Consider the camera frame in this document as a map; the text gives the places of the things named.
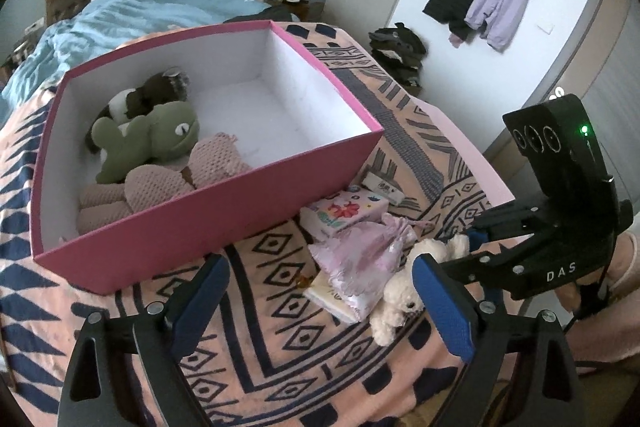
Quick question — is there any white plush bunny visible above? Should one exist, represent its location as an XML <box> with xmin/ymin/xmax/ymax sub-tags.
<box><xmin>369</xmin><ymin>234</ymin><xmax>471</xmax><ymax>347</ymax></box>

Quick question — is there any pink plastic-wrapped packet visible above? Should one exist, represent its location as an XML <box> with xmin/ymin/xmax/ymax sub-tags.
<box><xmin>307</xmin><ymin>213</ymin><xmax>436</xmax><ymax>323</ymax></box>

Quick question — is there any pink knitted plush toy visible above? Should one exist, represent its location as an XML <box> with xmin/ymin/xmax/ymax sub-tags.
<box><xmin>76</xmin><ymin>133</ymin><xmax>253</xmax><ymax>233</ymax></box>

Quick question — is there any cream tissue pack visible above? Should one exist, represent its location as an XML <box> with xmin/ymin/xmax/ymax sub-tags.
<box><xmin>302</xmin><ymin>274</ymin><xmax>366</xmax><ymax>324</ymax></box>

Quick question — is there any green frog plush toy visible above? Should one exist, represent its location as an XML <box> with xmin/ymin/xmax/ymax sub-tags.
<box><xmin>91</xmin><ymin>101</ymin><xmax>201</xmax><ymax>184</ymax></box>

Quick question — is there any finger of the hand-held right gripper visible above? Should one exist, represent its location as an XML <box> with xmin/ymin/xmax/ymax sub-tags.
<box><xmin>440</xmin><ymin>232</ymin><xmax>546</xmax><ymax>288</ymax></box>
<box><xmin>469</xmin><ymin>197</ymin><xmax>551</xmax><ymax>249</ymax></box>

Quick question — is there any wooden nightstand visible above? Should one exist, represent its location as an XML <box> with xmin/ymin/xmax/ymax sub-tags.
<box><xmin>250</xmin><ymin>0</ymin><xmax>326</xmax><ymax>24</ymax></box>

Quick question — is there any pink cardboard box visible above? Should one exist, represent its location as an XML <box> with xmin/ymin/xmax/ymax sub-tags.
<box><xmin>31</xmin><ymin>20</ymin><xmax>385</xmax><ymax>295</ymax></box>

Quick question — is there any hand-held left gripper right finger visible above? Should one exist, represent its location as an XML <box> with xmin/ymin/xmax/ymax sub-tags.
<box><xmin>410</xmin><ymin>252</ymin><xmax>586</xmax><ymax>427</ymax></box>

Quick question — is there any person's right hand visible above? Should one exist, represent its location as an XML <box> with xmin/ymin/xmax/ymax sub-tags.
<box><xmin>555</xmin><ymin>283</ymin><xmax>584</xmax><ymax>315</ymax></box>

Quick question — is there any dark garment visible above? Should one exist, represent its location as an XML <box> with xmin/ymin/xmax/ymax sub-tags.
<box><xmin>222</xmin><ymin>7</ymin><xmax>301</xmax><ymax>25</ymax></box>

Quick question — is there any brown and white plush toy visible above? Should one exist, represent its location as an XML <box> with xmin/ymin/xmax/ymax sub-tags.
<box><xmin>87</xmin><ymin>67</ymin><xmax>191</xmax><ymax>152</ymax></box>

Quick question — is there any floral tissue pack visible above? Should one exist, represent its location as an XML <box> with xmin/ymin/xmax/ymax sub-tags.
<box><xmin>299</xmin><ymin>190</ymin><xmax>390</xmax><ymax>240</ymax></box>

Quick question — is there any small white tissue pack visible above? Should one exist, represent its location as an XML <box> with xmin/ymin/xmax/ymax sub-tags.
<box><xmin>361</xmin><ymin>172</ymin><xmax>405</xmax><ymax>206</ymax></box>

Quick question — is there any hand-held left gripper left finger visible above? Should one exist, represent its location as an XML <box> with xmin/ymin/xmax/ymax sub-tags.
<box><xmin>57</xmin><ymin>252</ymin><xmax>231</xmax><ymax>427</ymax></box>

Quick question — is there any light blue duvet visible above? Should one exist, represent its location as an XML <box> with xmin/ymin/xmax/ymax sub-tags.
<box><xmin>0</xmin><ymin>0</ymin><xmax>273</xmax><ymax>118</ymax></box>

